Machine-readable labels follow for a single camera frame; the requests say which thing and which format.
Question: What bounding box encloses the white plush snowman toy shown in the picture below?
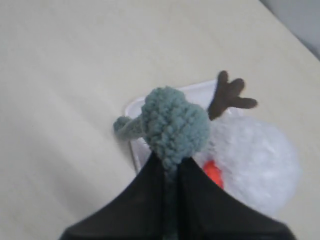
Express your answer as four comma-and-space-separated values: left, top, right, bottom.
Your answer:
195, 70, 301, 215

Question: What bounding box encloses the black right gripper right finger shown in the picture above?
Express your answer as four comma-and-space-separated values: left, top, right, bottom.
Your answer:
177, 158, 294, 240

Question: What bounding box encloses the green fuzzy scarf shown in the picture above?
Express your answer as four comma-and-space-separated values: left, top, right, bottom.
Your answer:
113, 86, 210, 178

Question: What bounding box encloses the white plastic tray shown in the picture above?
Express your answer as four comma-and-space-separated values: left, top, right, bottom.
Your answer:
124, 78, 217, 173

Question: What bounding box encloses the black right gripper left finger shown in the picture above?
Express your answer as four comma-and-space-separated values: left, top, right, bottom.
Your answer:
60, 152, 179, 240

